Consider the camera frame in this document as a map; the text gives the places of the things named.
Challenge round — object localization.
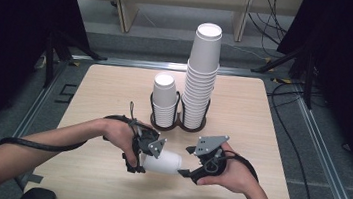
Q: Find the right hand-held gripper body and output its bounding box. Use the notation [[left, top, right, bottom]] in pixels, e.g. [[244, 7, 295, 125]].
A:
[[187, 131, 231, 188]]

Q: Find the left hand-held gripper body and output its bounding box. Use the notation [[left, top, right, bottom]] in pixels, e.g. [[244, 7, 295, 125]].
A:
[[127, 125, 170, 167]]

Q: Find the single white paper cup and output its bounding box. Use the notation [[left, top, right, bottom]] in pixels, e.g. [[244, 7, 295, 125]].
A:
[[139, 146, 185, 177]]

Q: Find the black double cup holder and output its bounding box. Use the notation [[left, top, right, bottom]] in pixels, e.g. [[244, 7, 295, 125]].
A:
[[146, 88, 213, 137]]

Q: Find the tall stack of white cups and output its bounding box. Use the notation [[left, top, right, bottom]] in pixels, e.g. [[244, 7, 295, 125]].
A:
[[177, 20, 225, 133]]

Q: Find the person's left hand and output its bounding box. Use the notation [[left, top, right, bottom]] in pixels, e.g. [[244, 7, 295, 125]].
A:
[[98, 116, 150, 170]]

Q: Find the person's right hand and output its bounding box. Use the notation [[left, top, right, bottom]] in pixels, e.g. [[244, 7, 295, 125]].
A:
[[195, 139, 262, 197]]

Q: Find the short stack of white cups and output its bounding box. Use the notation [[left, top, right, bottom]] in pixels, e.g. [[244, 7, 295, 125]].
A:
[[147, 71, 181, 129]]

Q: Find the grey tape strip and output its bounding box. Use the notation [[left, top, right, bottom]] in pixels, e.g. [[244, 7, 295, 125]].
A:
[[22, 172, 45, 186]]

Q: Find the dark rounded object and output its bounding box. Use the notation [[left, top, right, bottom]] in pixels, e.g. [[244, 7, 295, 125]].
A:
[[17, 184, 59, 199]]

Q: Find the black tripod stand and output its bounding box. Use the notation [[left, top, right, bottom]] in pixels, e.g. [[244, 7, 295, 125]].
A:
[[247, 37, 322, 111], [38, 26, 111, 95]]

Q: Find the metal floor rail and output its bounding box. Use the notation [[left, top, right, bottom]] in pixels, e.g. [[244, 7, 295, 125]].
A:
[[0, 52, 71, 199], [282, 86, 353, 199], [70, 48, 277, 85]]

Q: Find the long black floor cable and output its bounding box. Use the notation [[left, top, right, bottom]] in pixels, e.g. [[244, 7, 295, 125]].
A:
[[254, 79, 327, 199]]

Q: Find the left hand-held gripper black cable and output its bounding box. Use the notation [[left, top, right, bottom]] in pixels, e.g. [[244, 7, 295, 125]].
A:
[[0, 86, 162, 165]]

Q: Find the bundle of black floor cables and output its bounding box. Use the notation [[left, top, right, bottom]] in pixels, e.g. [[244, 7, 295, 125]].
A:
[[243, 0, 293, 61]]

